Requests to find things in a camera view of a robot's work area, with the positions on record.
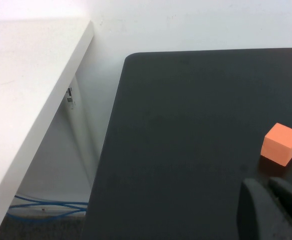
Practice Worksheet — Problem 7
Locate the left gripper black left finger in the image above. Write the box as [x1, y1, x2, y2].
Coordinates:
[236, 177, 292, 240]

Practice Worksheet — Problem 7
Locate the orange foam cube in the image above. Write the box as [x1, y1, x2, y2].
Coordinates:
[260, 122, 292, 168]

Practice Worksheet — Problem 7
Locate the barcode sticker label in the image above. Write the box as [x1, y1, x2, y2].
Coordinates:
[66, 87, 77, 111]

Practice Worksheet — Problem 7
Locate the white side table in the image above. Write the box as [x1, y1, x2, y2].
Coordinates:
[0, 18, 99, 240]

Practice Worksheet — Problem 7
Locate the blue cable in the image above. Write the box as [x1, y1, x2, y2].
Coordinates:
[14, 194, 89, 206]
[6, 203, 88, 218]

